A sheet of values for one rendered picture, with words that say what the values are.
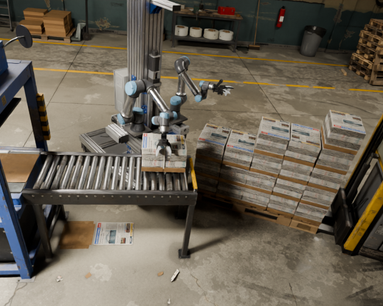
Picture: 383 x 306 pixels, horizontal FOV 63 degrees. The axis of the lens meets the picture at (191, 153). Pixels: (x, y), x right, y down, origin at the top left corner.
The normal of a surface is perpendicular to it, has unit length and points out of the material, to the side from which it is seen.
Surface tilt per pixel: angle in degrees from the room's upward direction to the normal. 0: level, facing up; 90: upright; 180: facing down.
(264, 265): 0
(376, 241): 90
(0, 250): 90
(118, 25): 90
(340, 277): 0
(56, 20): 89
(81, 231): 0
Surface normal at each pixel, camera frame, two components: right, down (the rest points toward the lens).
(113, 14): 0.11, 0.58
